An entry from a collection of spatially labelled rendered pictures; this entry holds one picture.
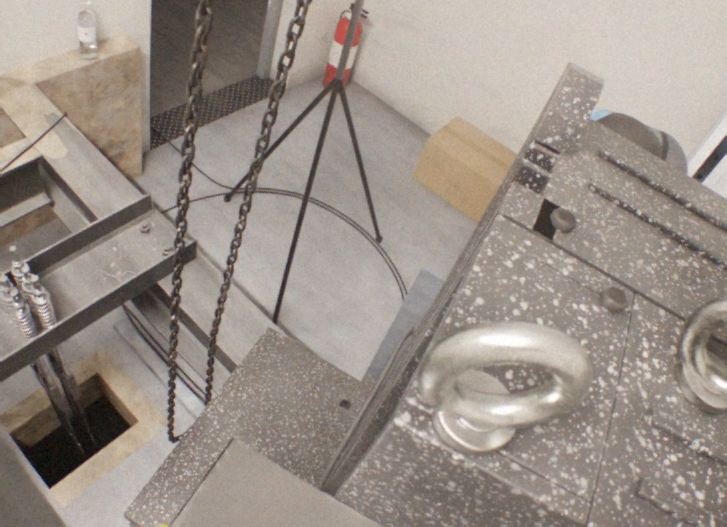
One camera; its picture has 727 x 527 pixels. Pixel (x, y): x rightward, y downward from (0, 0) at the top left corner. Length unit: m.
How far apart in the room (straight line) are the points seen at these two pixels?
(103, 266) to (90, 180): 0.32
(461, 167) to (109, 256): 1.76
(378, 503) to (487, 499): 0.08
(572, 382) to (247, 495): 0.21
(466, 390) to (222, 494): 0.17
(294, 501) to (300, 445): 0.65
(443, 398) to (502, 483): 0.05
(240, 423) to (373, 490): 0.70
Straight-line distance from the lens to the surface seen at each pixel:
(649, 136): 0.56
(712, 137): 1.39
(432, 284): 1.08
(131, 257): 1.49
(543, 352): 0.21
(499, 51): 2.89
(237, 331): 1.37
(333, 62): 3.24
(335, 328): 2.22
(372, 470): 0.30
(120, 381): 2.06
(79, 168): 1.74
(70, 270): 1.49
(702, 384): 0.35
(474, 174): 2.72
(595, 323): 0.34
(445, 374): 0.22
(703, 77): 2.61
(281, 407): 1.03
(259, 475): 0.36
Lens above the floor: 1.83
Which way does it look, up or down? 47 degrees down
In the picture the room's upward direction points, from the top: 22 degrees clockwise
